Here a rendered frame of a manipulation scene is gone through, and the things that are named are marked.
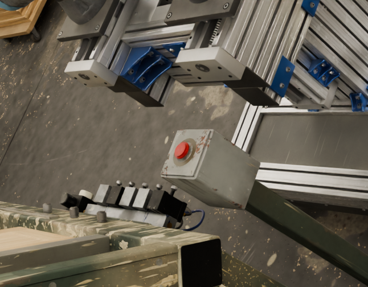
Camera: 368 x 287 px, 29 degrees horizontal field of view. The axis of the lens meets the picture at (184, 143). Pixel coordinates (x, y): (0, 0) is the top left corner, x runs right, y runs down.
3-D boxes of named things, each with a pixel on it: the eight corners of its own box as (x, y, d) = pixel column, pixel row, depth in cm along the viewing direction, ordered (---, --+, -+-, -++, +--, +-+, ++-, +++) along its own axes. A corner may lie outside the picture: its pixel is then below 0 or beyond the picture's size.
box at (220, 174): (264, 164, 163) (212, 127, 152) (247, 212, 159) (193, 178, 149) (227, 162, 172) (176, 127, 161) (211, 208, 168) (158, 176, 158)
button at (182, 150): (195, 145, 154) (189, 140, 153) (189, 162, 153) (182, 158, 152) (183, 145, 158) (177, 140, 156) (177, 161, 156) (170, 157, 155)
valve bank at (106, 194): (229, 209, 191) (168, 171, 177) (212, 259, 187) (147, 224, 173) (121, 196, 229) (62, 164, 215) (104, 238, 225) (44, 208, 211)
